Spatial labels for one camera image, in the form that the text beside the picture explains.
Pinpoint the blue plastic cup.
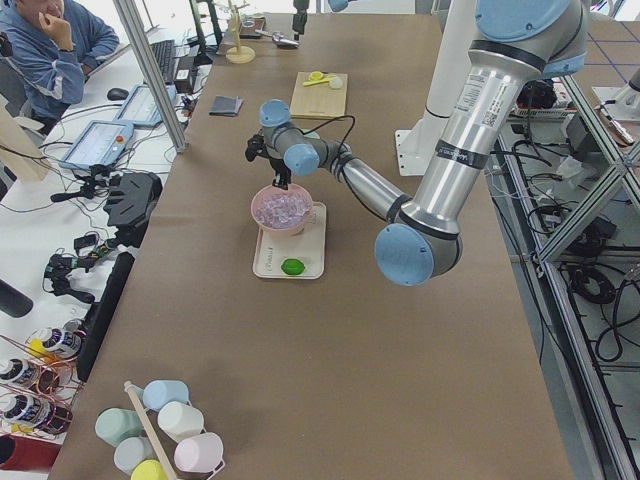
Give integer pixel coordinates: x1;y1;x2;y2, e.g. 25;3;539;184
142;380;190;412

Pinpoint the aluminium frame post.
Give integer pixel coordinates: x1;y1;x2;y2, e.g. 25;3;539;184
113;0;187;154

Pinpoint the bamboo cutting board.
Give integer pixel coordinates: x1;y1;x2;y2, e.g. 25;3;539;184
289;71;348;119

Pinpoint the teach pendant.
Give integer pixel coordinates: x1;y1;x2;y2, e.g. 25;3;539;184
59;120;134;170
114;84;162;128

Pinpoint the green plastic cup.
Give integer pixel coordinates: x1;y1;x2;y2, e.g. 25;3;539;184
94;408;143;447

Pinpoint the cream serving tray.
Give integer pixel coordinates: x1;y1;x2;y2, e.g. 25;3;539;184
252;202;327;280

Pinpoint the wooden cup tree stand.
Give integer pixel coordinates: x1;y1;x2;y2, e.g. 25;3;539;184
226;1;255;64

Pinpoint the yellow plastic cup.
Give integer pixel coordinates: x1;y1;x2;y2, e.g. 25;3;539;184
130;459;168;480

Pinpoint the lower teach pendant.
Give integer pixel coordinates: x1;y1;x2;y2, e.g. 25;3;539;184
59;120;134;170

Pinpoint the steel ice scoop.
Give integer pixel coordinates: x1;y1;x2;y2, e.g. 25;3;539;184
257;30;299;49

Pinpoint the green lime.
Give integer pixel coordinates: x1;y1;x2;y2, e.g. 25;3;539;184
280;258;306;276

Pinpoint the upper teach pendant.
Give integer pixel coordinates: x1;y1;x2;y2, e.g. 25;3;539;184
114;84;162;128

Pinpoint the seated person in blue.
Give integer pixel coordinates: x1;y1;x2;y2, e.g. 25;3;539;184
1;1;120;134

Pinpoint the pink plastic cup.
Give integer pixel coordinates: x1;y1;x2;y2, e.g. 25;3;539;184
174;432;225;473

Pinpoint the black keyboard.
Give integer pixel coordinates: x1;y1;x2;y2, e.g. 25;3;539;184
150;39;176;85

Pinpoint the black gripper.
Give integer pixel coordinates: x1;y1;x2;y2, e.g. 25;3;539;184
244;133;291;190

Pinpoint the grey plastic cup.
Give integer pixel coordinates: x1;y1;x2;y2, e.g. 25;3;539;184
113;437;155;475

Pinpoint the pink bowl of ice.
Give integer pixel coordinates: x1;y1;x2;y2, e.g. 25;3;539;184
250;184;313;237

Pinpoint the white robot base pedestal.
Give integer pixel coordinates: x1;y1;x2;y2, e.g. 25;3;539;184
395;0;477;176

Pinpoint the grey folded cloth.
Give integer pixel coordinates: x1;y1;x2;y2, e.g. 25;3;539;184
209;95;244;117

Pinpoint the yellow plastic knife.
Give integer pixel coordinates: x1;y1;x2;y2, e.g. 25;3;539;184
302;76;338;87

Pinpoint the white plastic cup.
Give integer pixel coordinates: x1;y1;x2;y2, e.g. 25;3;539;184
157;401;204;443

